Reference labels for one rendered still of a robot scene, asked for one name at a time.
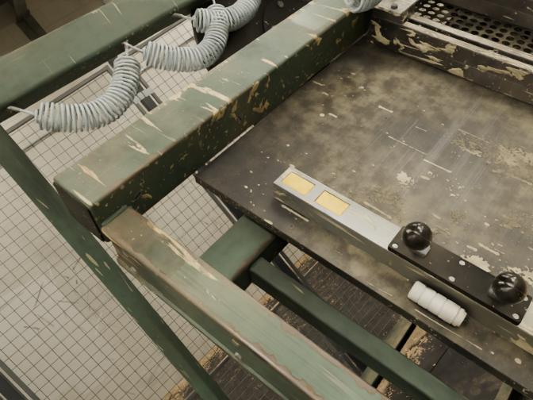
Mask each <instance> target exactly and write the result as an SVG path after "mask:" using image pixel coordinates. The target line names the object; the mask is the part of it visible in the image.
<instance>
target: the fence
mask: <svg viewBox="0 0 533 400"><path fill-rule="evenodd" d="M291 172H293V173H294V174H295V175H298V176H300V177H301V178H303V179H305V180H307V181H308V182H310V183H312V184H313V185H315V186H314V188H312V189H311V191H310V192H308V193H307V195H306V196H304V195H303V194H301V193H299V192H297V191H296V190H294V189H292V188H291V187H288V186H287V185H286V184H284V183H282V181H283V180H284V179H285V178H286V177H287V176H288V175H289V174H290V173H291ZM325 191H326V192H328V193H329V194H331V195H333V196H335V197H337V198H338V199H340V200H342V201H343V202H346V203H347V204H348V205H350V206H349V207H348V208H347V209H346V210H345V211H344V213H343V214H342V215H341V216H338V215H337V214H335V213H333V212H332V211H330V210H328V209H326V208H324V207H323V206H321V205H320V204H318V203H316V202H315V201H316V200H317V199H318V198H319V197H320V196H321V195H322V194H323V193H324V192H325ZM274 198H276V199H277V200H279V201H280V202H283V203H284V204H286V205H287V206H289V207H291V208H292V209H294V210H296V211H297V212H298V213H301V214H302V215H304V216H306V217H307V218H309V219H310V220H312V221H314V222H316V223H317V224H318V225H320V226H322V227H324V228H325V229H327V230H328V231H330V232H331V233H334V234H335V235H336V236H338V237H340V238H342V239H343V240H345V241H346V242H348V243H350V244H352V245H353V246H355V247H356V248H358V249H360V250H361V251H363V252H365V253H366V254H368V255H369V256H371V257H373V258H375V259H376V260H378V261H379V262H381V263H383V264H384V265H386V266H387V267H389V268H391V269H393V270H394V271H396V272H397V273H399V274H401V275H403V276H404V277H405V278H407V279H409V280H411V281H412V282H414V283H415V282H416V281H420V282H421V283H423V284H424V285H426V286H427V287H430V288H431V289H433V290H434V291H436V293H437V294H438V293H439V294H441V295H442V296H444V297H446V298H447V299H450V300H451V301H452V302H454V303H456V304H458V305H459V306H461V308H463V309H464V310H465V312H466V313H467V315H468V316H470V317H472V318H473V319H474V320H476V321H478V322H480V323H482V324H483V325H485V326H486V327H488V328H489V329H491V330H492V331H494V332H496V333H498V334H500V335H501V336H503V337H504V338H506V339H507V340H510V341H511V342H512V343H514V344H516V345H518V346H519V347H521V348H522V349H524V350H525V351H527V352H529V353H531V354H532V355H533V302H531V304H530V305H529V307H528V309H527V312H526V313H525V315H524V317H523V320H522V321H521V323H520V324H519V325H514V324H512V323H511V322H510V321H507V320H505V319H504V318H502V317H501V316H499V315H497V314H496V313H494V312H493V311H491V310H488V309H487V308H485V307H484V306H482V305H480V304H479V303H477V302H475V301H474V300H472V299H470V298H468V297H466V296H465V295H464V294H462V293H460V292H458V291H457V290H455V289H453V288H452V287H449V286H448V285H447V284H445V283H443V282H441V281H440V280H438V279H436V278H435V277H433V276H431V275H429V274H428V273H427V272H425V271H423V270H421V269H419V268H418V267H416V266H414V265H413V264H411V263H409V262H408V261H406V260H404V259H402V258H400V257H399V256H397V255H396V254H394V253H392V252H391V251H389V250H388V245H389V243H390V242H391V240H392V239H393V238H394V237H395V236H396V235H397V233H398V232H399V230H400V229H401V228H400V227H398V226H396V225H395V224H393V223H391V222H389V221H387V220H386V219H384V218H382V217H380V216H378V215H377V214H375V213H373V212H371V211H369V210H368V209H366V208H364V207H363V206H360V205H359V204H357V203H356V202H353V201H351V200H350V199H349V198H346V197H344V196H343V195H341V194H339V193H337V192H336V191H334V190H332V189H331V188H329V187H326V186H325V185H324V184H322V183H319V182H318V181H316V180H315V179H312V178H311V177H309V176H307V175H306V174H304V173H302V172H300V171H299V170H297V169H295V168H293V167H289V168H288V169H287V170H286V171H285V172H284V173H283V174H282V175H281V176H280V177H279V178H278V179H276V180H275V181H274Z"/></svg>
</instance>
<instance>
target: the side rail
mask: <svg viewBox="0 0 533 400"><path fill-rule="evenodd" d="M102 232H103V234H104V235H105V236H107V237H108V238H109V239H110V240H111V242H112V244H113V246H114V248H115V250H116V252H117V254H118V257H117V262H118V263H119V264H120V265H121V266H122V267H123V268H124V269H125V270H126V271H127V272H129V273H130V274H131V275H132V276H134V277H135V278H136V279H137V280H139V281H140V282H141V283H142V284H144V285H145V286H146V287H147V288H148V289H149V290H150V291H151V292H153V293H154V294H155V295H156V296H158V297H159V298H160V299H161V300H163V301H164V302H165V303H166V304H168V305H169V307H170V308H172V309H173V310H174V311H175V312H177V313H178V314H179V315H180V316H182V317H183V318H184V319H185V320H187V321H188V322H189V323H190V324H191V325H192V326H193V327H194V328H196V329H197V330H198V331H199V332H201V333H202V334H203V335H204V336H206V337H207V338H208V339H209V340H211V341H212V342H213V343H214V344H215V345H216V346H217V347H218V348H220V349H221V350H222V351H223V352H225V353H226V354H227V355H228V356H230V357H231V358H232V359H233V360H235V361H236V362H237V363H238V364H239V365H240V366H241V367H243V368H244V369H245V370H246V371H248V372H249V373H250V374H251V375H253V376H254V377H255V378H256V379H257V380H258V381H260V382H261V383H262V384H263V385H264V386H265V387H267V388H268V389H269V390H270V391H272V392H273V393H274V394H275V395H277V396H278V397H279V398H280V399H281V400H391V399H389V398H388V397H386V396H385V395H384V394H383V393H382V392H380V391H379V390H377V389H376V388H375V387H373V386H371V385H370V384H369V383H368V382H367V381H365V380H364V379H362V378H361V377H360V376H358V375H357V374H355V373H354V372H353V371H352V370H350V369H349V368H348V367H346V366H345V365H343V364H342V363H340V362H339V361H338V360H337V359H336V358H334V357H333V356H331V355H330V354H328V353H327V352H326V351H325V350H323V349H322V348H321V347H319V346H318V345H317V344H315V343H314V342H312V341H311V340H310V339H309V338H307V337H306V336H304V335H303V334H302V333H300V332H299V331H297V330H296V329H295V328H294V327H293V326H291V325H290V324H288V323H287V322H285V321H284V320H282V319H281V318H280V317H279V316H278V315H276V314H275V313H273V312H272V311H271V310H269V309H268V308H266V307H265V306H264V305H263V304H261V303H260V302H258V301H257V300H256V299H254V298H253V297H252V296H250V295H249V294H248V293H247V292H245V291H244V290H242V289H241V288H239V287H238V286H237V285H236V284H235V283H233V282H232V281H230V280H229V279H227V278H226V277H225V276H223V275H222V274H221V273H220V272H218V271H217V270H215V269H214V268H213V267H211V266H210V265H208V264H207V263H206V262H205V261H204V260H202V259H200V258H199V257H198V256H196V255H195V254H193V253H192V252H191V251H190V250H189V249H187V248H186V247H184V246H183V245H182V244H180V243H179V242H177V241H176V240H175V239H174V238H172V237H171V236H169V235H168V234H167V233H165V232H164V231H163V230H162V229H160V228H159V227H157V226H156V225H154V224H153V223H152V222H150V221H149V220H148V219H147V218H146V217H144V216H143V215H141V214H140V213H138V212H137V211H135V210H134V209H133V208H132V207H131V206H128V208H127V209H126V210H125V211H124V212H122V213H121V214H119V215H118V216H117V217H115V218H114V219H113V220H112V221H111V222H110V223H108V224H107V225H105V226H104V227H103V226H102Z"/></svg>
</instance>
